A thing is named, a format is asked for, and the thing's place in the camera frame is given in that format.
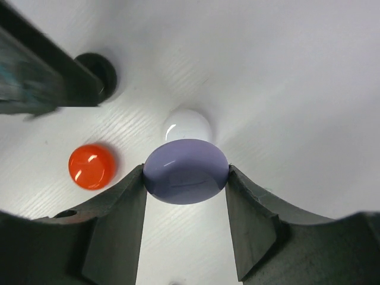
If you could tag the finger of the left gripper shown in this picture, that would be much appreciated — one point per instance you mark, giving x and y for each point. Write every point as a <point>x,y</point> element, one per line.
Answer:
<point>38,77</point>

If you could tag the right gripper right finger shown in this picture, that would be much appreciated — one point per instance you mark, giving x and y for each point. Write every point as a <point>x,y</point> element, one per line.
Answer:
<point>275,242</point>

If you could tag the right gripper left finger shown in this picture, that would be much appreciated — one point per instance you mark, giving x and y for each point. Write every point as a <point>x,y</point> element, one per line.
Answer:
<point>96,242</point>

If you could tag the black earbud charging case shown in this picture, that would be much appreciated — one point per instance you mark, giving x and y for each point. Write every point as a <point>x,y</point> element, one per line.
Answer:
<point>103,69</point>

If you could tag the purple earbud charging case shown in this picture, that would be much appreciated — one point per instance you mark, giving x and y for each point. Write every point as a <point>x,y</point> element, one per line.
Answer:
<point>186,171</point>

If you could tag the white earbud charging case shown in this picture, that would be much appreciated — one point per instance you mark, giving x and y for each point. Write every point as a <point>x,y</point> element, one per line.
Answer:
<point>187,124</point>

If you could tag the red earbud charging case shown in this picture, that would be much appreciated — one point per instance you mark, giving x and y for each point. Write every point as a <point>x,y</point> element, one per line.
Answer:
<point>92,166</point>

